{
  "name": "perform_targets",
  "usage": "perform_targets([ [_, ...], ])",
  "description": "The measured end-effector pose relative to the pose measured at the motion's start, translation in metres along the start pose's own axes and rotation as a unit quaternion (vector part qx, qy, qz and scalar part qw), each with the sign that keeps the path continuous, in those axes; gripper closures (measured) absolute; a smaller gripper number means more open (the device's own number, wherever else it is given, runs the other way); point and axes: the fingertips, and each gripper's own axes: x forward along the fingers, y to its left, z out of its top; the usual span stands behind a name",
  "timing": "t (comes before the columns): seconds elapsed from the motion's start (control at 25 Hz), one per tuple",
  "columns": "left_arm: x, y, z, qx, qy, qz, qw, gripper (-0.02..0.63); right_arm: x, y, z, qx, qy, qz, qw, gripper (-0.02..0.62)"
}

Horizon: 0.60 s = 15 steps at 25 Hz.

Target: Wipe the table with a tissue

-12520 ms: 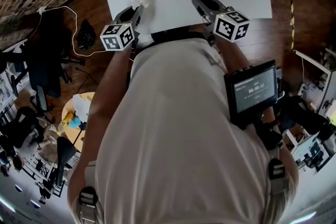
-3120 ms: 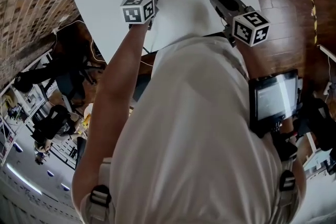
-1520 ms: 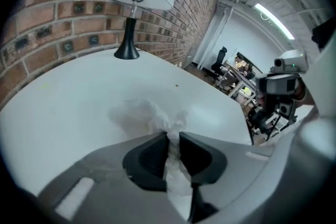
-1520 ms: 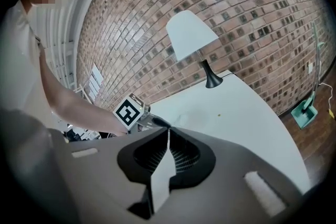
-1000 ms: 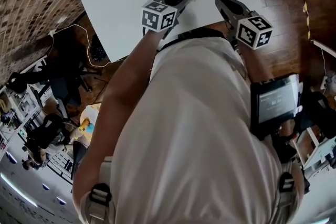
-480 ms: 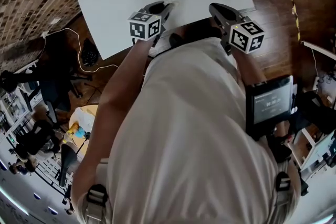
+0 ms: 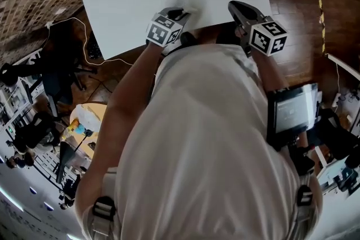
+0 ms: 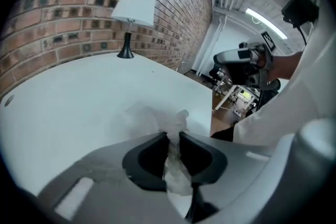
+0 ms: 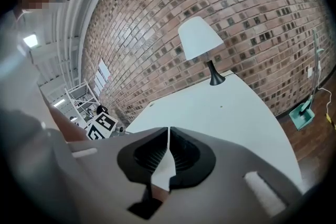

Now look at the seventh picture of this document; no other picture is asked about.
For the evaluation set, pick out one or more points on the blue cloth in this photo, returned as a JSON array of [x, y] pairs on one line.
[[81, 129]]

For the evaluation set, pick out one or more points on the person's left shoe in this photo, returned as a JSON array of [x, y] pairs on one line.
[[188, 38]]

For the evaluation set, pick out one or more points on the black chest monitor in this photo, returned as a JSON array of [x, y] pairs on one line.
[[292, 112]]

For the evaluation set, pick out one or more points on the person's right shoe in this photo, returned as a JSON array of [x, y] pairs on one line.
[[225, 36]]

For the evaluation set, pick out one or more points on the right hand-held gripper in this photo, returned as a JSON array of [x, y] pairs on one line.
[[268, 36]]

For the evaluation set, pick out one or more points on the black garbage bag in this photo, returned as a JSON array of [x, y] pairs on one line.
[[94, 49]]

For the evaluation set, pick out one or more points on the white wall socket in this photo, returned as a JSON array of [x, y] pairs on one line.
[[60, 10], [49, 24]]

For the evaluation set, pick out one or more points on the white partition desk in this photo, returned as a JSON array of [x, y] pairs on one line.
[[344, 64]]

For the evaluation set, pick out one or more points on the black office chair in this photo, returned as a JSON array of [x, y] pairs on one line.
[[56, 78]]

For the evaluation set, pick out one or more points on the person's left forearm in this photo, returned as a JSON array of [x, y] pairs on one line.
[[132, 78]]

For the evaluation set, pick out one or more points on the yellow bottle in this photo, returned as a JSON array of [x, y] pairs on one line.
[[72, 126]]

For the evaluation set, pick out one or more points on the round wooden table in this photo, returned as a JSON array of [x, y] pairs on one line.
[[90, 109]]

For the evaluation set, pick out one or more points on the yellow black hazard tape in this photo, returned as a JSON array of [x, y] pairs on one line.
[[320, 8]]

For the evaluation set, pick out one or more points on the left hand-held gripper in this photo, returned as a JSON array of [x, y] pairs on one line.
[[163, 32]]

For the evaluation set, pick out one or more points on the person's right forearm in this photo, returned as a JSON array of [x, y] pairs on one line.
[[271, 73]]

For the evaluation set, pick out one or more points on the crumpled white plastic bag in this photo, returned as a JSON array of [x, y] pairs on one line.
[[87, 118]]

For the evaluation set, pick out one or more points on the person's shoe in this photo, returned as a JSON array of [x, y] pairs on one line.
[[188, 38], [225, 36]]

